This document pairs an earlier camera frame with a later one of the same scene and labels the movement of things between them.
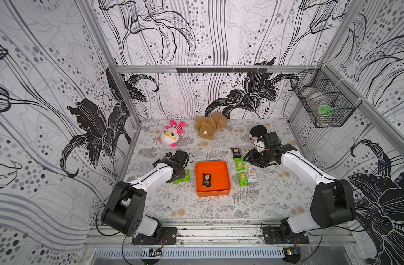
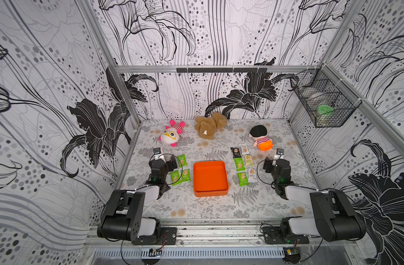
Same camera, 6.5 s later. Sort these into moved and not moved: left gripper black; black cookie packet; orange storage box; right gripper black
Moved: right gripper black; left gripper black
Not moved: black cookie packet; orange storage box
